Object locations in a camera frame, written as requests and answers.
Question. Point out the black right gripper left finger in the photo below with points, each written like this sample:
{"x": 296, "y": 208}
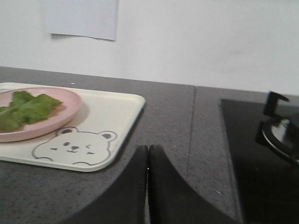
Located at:
{"x": 124, "y": 201}

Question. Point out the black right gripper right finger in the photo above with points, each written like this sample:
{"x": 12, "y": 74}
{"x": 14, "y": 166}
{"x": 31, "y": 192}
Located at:
{"x": 172, "y": 200}

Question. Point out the cream bear serving tray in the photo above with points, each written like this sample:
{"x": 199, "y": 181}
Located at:
{"x": 89, "y": 142}

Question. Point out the pink round plate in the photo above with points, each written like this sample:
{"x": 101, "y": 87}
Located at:
{"x": 61, "y": 115}

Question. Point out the green lettuce leaf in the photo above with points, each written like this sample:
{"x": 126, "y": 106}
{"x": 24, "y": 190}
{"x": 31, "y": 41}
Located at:
{"x": 25, "y": 109}

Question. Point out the black gas stove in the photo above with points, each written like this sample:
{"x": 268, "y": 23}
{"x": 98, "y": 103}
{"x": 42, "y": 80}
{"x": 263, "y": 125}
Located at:
{"x": 268, "y": 186}

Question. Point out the black stove pot support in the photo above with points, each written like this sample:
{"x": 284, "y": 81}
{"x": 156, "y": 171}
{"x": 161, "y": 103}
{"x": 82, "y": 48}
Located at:
{"x": 279, "y": 134}

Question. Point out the white paper sheet on wall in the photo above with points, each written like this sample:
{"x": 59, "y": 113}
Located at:
{"x": 88, "y": 18}

